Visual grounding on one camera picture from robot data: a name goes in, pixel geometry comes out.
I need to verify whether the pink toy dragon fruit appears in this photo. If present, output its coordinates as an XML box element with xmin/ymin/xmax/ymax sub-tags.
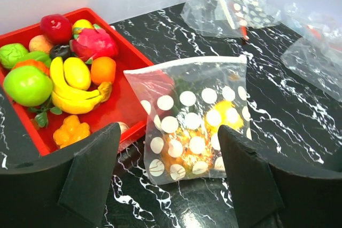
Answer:
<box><xmin>69</xmin><ymin>23</ymin><xmax>119</xmax><ymax>64</ymax></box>

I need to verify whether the orange toy fruit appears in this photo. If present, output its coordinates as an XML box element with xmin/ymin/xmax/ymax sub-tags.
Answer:
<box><xmin>90</xmin><ymin>57</ymin><xmax>116</xmax><ymax>85</ymax></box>

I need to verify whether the green toy apple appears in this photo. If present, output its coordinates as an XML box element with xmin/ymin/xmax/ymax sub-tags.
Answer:
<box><xmin>3</xmin><ymin>66</ymin><xmax>53</xmax><ymax>107</ymax></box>

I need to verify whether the yellow toy mango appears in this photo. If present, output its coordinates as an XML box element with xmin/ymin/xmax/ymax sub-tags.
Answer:
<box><xmin>63</xmin><ymin>57</ymin><xmax>91</xmax><ymax>91</ymax></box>

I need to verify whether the red toy pomegranate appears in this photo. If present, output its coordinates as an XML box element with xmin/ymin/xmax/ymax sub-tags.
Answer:
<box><xmin>40</xmin><ymin>14</ymin><xmax>73</xmax><ymax>45</ymax></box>

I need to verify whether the green toy leaf sprig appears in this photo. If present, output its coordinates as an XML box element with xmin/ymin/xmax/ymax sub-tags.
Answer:
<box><xmin>28</xmin><ymin>97</ymin><xmax>62</xmax><ymax>128</ymax></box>

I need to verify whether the toy pineapple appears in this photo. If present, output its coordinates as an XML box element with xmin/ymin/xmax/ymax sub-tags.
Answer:
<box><xmin>160</xmin><ymin>77</ymin><xmax>225</xmax><ymax>182</ymax></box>

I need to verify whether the yellow toy bell pepper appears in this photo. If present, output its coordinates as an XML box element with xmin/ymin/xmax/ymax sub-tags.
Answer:
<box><xmin>204</xmin><ymin>100</ymin><xmax>244</xmax><ymax>133</ymax></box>

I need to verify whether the orange toy tangerine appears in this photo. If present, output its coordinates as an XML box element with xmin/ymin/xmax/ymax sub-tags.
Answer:
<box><xmin>11</xmin><ymin>59</ymin><xmax>50</xmax><ymax>76</ymax></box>

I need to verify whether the polka dot zip bag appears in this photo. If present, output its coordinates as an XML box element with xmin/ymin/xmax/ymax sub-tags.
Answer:
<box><xmin>123</xmin><ymin>55</ymin><xmax>251</xmax><ymax>185</ymax></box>

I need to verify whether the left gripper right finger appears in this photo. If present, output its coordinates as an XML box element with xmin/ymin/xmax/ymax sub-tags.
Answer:
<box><xmin>218</xmin><ymin>125</ymin><xmax>284</xmax><ymax>227</ymax></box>

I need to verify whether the green toy pepper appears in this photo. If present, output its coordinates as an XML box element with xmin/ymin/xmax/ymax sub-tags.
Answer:
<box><xmin>1</xmin><ymin>43</ymin><xmax>28</xmax><ymax>69</ymax></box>

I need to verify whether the toy banana bunch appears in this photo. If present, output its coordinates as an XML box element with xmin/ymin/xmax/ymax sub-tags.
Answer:
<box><xmin>50</xmin><ymin>57</ymin><xmax>112</xmax><ymax>114</ymax></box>

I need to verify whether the red plastic tray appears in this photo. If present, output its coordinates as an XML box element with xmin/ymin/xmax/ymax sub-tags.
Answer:
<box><xmin>1</xmin><ymin>7</ymin><xmax>153</xmax><ymax>163</ymax></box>

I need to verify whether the peach toy fruit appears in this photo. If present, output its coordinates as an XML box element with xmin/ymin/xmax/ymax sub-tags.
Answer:
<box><xmin>28</xmin><ymin>35</ymin><xmax>54</xmax><ymax>54</ymax></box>

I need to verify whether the dark purple toy mangosteen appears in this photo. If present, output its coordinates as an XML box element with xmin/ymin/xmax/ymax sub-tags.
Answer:
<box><xmin>49</xmin><ymin>44</ymin><xmax>73</xmax><ymax>60</ymax></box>

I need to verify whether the blue zipper plastic bag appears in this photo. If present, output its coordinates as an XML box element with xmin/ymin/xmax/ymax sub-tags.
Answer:
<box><xmin>281</xmin><ymin>3</ymin><xmax>341</xmax><ymax>102</ymax></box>

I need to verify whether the yellow toy lemon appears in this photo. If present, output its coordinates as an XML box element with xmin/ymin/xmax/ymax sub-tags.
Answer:
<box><xmin>72</xmin><ymin>19</ymin><xmax>94</xmax><ymax>35</ymax></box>

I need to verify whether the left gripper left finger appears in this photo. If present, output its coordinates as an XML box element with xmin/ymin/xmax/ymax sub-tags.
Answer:
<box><xmin>58</xmin><ymin>123</ymin><xmax>121</xmax><ymax>227</ymax></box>

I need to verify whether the orange toy ginger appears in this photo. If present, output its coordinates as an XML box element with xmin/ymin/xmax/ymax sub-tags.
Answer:
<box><xmin>53</xmin><ymin>115</ymin><xmax>91</xmax><ymax>149</ymax></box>

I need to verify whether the clear zip bag pile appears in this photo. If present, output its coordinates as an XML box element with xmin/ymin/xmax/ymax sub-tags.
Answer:
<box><xmin>180</xmin><ymin>0</ymin><xmax>257</xmax><ymax>39</ymax></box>

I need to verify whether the toy garlic bulb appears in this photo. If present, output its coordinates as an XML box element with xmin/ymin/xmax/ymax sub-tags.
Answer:
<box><xmin>118</xmin><ymin>121</ymin><xmax>129</xmax><ymax>134</ymax></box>

